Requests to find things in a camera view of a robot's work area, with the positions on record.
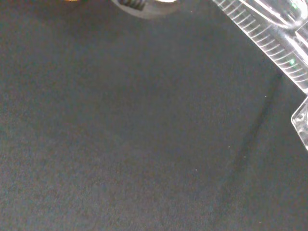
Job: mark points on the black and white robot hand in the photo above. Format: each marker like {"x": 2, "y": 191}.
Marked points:
{"x": 146, "y": 9}

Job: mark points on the black bench cloth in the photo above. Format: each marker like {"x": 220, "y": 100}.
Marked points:
{"x": 120, "y": 132}

